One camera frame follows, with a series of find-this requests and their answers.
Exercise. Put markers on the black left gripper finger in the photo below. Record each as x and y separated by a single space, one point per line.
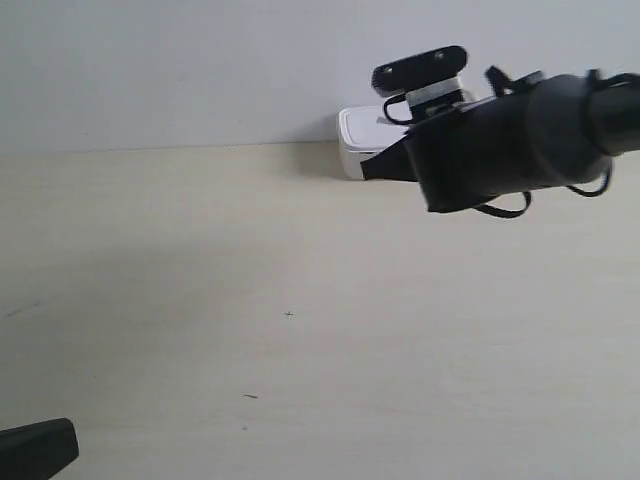
39 450

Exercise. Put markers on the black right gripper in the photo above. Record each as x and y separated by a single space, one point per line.
533 135

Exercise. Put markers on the white lidded plastic container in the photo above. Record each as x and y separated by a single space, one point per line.
363 132

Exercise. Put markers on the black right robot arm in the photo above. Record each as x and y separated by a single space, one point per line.
613 115

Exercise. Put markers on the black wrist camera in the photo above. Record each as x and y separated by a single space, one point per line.
427 82

